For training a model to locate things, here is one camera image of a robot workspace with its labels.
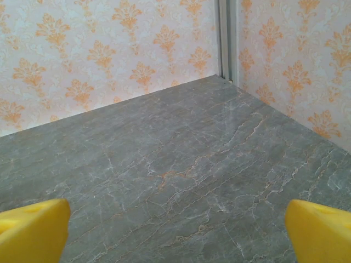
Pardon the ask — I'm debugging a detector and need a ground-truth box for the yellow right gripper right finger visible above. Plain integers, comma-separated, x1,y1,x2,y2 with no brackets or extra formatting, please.
285,199,351,263

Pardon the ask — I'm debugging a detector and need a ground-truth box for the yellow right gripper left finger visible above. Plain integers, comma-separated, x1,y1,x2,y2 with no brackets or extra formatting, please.
0,198,71,263

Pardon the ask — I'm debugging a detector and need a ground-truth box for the aluminium frame post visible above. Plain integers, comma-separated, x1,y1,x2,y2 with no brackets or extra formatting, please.
218,0,241,85

